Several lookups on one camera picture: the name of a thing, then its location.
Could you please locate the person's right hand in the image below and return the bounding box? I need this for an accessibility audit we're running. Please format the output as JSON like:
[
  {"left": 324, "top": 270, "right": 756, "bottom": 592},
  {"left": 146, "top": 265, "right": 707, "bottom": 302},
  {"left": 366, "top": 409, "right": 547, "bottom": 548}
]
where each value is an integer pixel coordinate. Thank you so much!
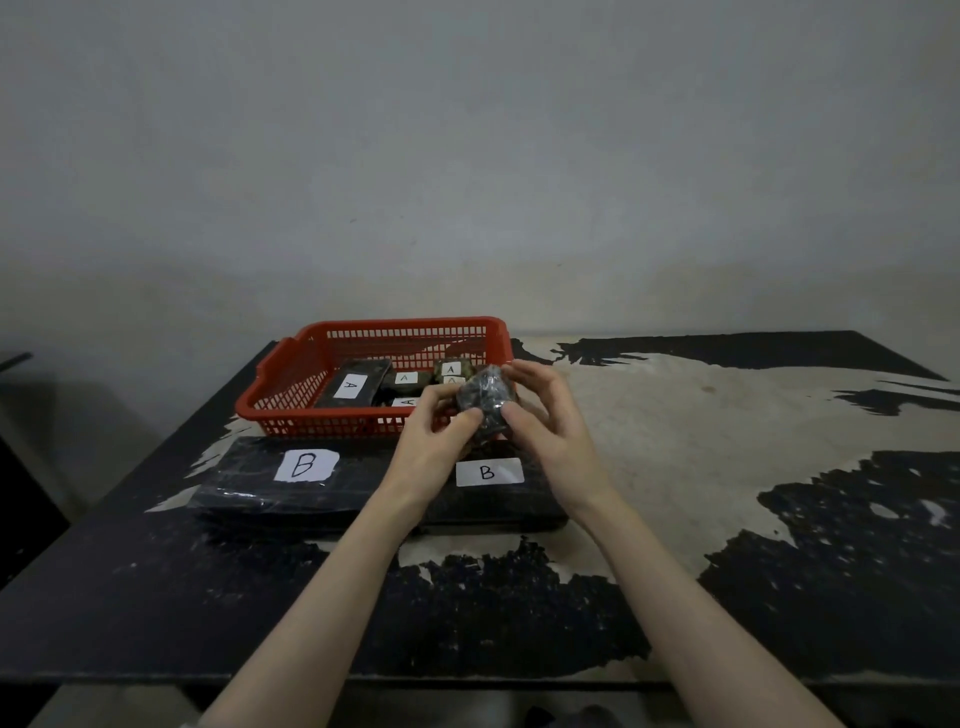
[{"left": 498, "top": 358, "right": 618, "bottom": 522}]

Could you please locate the person's left hand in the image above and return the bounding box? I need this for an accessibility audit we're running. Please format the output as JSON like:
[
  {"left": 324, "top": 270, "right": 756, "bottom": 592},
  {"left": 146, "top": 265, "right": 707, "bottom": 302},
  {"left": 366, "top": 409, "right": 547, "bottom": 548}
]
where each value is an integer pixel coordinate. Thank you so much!
[{"left": 373, "top": 381, "right": 486, "bottom": 514}]

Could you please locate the small dark plastic-wrapped bundle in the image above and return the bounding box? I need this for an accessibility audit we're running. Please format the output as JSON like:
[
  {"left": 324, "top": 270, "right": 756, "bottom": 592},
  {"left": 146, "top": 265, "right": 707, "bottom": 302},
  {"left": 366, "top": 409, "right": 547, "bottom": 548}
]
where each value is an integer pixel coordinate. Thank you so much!
[{"left": 454, "top": 365, "right": 520, "bottom": 441}]

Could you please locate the person's left forearm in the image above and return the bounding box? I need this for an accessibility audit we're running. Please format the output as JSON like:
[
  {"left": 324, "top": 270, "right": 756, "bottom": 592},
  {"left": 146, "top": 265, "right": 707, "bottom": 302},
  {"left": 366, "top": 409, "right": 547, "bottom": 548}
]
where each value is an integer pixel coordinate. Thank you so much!
[{"left": 198, "top": 489, "right": 432, "bottom": 728}]

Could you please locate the person's right forearm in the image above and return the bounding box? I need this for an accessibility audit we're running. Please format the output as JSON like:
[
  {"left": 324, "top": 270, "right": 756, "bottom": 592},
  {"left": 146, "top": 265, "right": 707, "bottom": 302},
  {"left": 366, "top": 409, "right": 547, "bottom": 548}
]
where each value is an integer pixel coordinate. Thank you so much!
[{"left": 579, "top": 491, "right": 850, "bottom": 728}]

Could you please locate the large black wrapped pack, white label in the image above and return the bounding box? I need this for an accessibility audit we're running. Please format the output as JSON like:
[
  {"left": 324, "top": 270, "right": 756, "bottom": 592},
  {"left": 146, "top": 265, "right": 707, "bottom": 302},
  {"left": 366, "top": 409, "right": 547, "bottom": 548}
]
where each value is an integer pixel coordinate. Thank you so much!
[{"left": 313, "top": 357, "right": 394, "bottom": 411}]

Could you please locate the red plastic mesh basket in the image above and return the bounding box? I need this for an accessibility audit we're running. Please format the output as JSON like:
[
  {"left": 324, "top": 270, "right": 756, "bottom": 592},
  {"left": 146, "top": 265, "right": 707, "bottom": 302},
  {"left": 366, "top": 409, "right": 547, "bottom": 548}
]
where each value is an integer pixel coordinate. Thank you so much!
[{"left": 234, "top": 316, "right": 516, "bottom": 440}]

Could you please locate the flat black wrapped pack, curled label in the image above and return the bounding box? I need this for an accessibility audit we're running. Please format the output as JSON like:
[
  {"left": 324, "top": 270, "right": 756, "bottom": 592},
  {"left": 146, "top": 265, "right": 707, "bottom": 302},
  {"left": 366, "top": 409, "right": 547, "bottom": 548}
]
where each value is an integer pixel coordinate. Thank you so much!
[{"left": 186, "top": 435, "right": 410, "bottom": 520}]

